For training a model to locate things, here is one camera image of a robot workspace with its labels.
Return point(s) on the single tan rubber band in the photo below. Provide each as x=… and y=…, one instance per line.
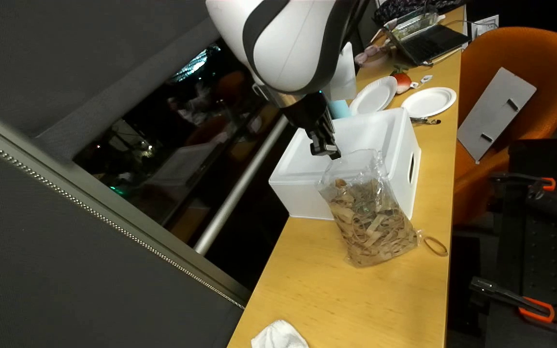
x=426, y=241

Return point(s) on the metal handrail bar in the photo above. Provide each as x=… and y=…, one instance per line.
x=240, y=195

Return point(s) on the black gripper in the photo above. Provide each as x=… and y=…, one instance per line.
x=310, y=114

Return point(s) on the black keyboard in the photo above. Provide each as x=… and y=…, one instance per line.
x=420, y=11

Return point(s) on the white paper plate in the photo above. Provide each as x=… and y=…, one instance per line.
x=375, y=98
x=429, y=102

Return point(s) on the grey slotted metal plate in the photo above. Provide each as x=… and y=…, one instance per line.
x=493, y=114

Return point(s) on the light blue water bottle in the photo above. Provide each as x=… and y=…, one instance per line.
x=339, y=110

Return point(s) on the orange chair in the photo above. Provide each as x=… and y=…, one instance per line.
x=536, y=65

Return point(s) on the clear bag of snacks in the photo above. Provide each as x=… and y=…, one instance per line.
x=371, y=224

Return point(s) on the black perforated cart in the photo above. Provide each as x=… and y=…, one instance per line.
x=542, y=259

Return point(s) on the black laptop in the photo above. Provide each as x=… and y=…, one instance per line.
x=433, y=44

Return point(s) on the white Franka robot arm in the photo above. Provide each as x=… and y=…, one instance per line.
x=284, y=40

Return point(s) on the white crumpled cloth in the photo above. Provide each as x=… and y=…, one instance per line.
x=279, y=338

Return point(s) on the white plastic basket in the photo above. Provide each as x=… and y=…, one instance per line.
x=381, y=139

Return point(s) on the pink soft item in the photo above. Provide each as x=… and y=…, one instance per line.
x=371, y=56

